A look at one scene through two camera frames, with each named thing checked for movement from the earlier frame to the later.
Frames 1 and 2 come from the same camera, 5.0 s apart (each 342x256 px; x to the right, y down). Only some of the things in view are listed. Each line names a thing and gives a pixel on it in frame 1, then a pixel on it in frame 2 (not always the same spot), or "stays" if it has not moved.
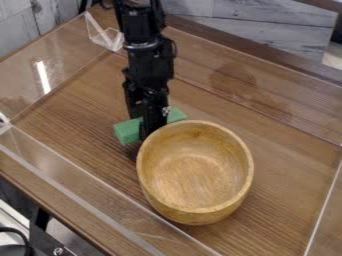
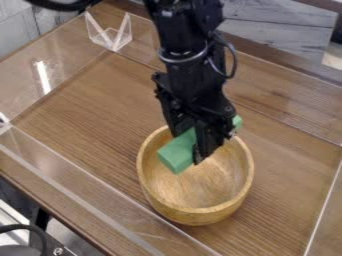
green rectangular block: (127, 130) → (178, 153)
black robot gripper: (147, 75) → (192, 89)
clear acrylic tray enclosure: (63, 101) stays
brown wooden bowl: (194, 171) stays
